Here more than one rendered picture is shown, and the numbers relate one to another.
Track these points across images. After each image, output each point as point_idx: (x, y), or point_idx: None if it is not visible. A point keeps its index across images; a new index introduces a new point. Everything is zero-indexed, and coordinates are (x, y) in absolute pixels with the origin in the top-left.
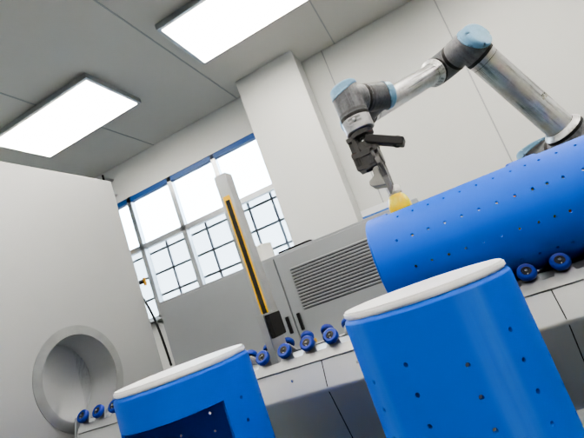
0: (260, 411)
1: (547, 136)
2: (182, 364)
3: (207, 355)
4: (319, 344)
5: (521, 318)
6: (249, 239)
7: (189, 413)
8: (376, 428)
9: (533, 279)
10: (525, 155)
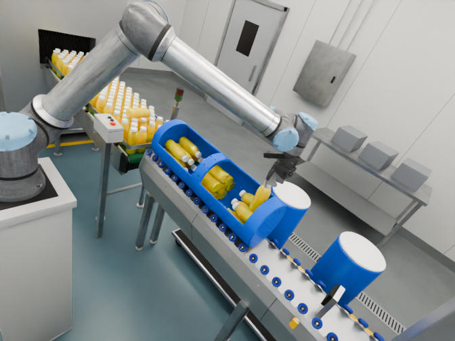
0: (328, 247)
1: (61, 119)
2: (367, 262)
3: (357, 259)
4: (294, 304)
5: None
6: (403, 335)
7: None
8: None
9: None
10: (33, 139)
